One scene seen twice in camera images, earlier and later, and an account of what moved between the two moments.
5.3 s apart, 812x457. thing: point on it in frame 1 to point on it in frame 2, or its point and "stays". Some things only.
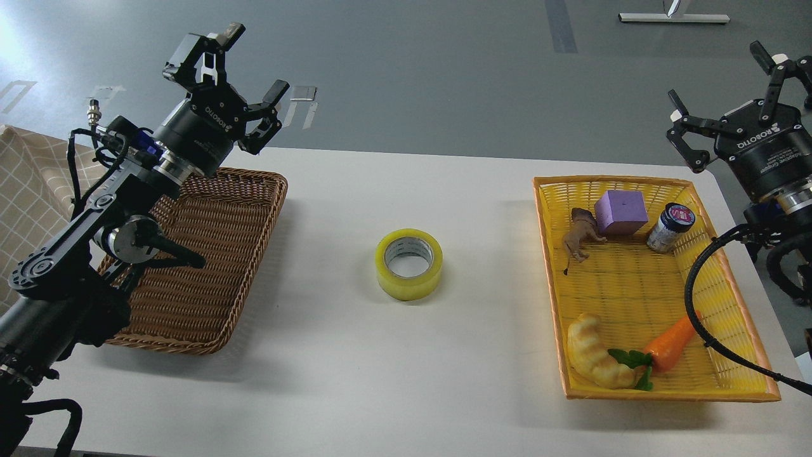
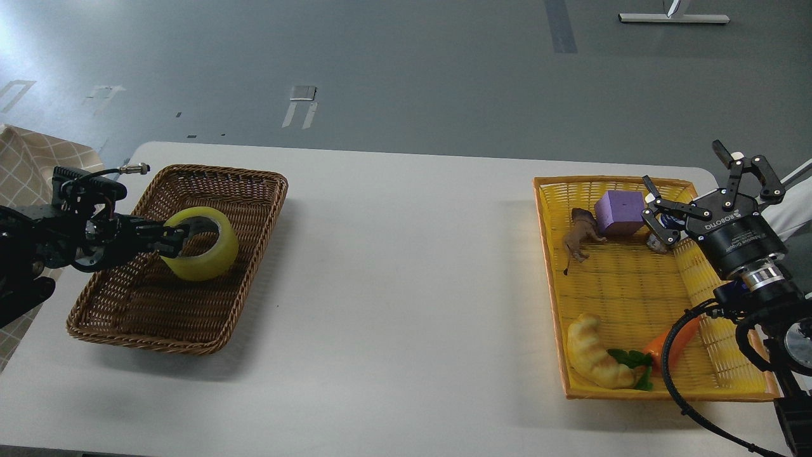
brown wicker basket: x=227 y=216 stays
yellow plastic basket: x=620 y=251 stays
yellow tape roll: x=409 y=264 to x=216 y=261
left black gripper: x=202 y=130 to x=110 y=238
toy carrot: x=665 y=351 stays
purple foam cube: x=620 y=212 stays
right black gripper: x=771 y=157 to x=734 y=235
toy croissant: x=590 y=360 stays
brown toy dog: x=583 y=227 stays
